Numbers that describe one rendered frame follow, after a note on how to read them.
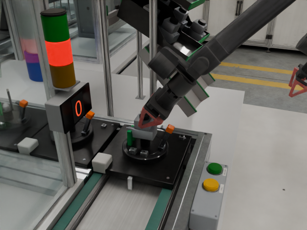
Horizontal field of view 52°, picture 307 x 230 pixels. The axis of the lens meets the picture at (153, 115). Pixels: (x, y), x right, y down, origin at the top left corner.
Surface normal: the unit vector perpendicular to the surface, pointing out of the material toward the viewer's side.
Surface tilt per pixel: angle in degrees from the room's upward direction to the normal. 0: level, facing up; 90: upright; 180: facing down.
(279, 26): 90
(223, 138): 0
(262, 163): 0
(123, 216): 0
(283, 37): 90
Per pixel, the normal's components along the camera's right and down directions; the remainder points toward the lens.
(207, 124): 0.00, -0.86
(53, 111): -0.31, 0.48
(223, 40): -0.04, 0.13
